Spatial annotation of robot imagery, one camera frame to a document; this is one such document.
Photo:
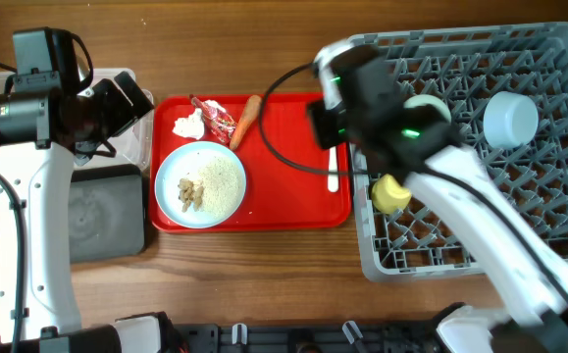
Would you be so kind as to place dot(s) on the clear plastic bin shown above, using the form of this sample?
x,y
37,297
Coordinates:
x,y
133,146

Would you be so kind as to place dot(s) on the orange carrot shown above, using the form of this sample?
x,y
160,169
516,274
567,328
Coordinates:
x,y
248,116

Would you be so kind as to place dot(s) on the grey dishwasher rack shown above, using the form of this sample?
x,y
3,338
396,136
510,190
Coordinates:
x,y
466,67

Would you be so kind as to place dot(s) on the white tissue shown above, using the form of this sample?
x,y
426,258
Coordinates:
x,y
191,126

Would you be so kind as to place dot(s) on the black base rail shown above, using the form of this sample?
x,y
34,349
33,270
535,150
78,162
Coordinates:
x,y
390,337

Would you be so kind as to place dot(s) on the white plastic spoon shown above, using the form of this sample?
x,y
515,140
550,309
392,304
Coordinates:
x,y
333,182

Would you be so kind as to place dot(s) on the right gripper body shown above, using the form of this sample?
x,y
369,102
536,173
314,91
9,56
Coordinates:
x,y
332,124

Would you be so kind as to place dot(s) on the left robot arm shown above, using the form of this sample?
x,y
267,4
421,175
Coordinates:
x,y
45,130

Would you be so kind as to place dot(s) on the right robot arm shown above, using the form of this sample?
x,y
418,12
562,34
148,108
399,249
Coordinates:
x,y
416,142

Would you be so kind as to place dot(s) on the red serving tray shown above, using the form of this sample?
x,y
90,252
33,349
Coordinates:
x,y
277,196

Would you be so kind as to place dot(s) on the brown food scraps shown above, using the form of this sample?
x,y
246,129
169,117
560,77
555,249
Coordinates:
x,y
191,194

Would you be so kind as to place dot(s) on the red snack wrapper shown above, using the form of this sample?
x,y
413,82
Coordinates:
x,y
220,122

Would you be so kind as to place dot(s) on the light blue plate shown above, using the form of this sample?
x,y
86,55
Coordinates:
x,y
224,180

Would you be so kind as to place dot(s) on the green bowl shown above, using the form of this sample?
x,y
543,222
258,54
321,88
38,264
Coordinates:
x,y
426,99

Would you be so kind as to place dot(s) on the yellow cup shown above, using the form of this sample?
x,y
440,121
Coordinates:
x,y
388,196

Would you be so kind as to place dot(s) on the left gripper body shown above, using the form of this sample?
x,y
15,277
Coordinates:
x,y
110,109

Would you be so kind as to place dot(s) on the black tray bin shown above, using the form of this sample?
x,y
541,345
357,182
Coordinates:
x,y
106,213

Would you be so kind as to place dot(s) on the light blue bowl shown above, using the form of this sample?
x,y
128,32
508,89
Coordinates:
x,y
510,120

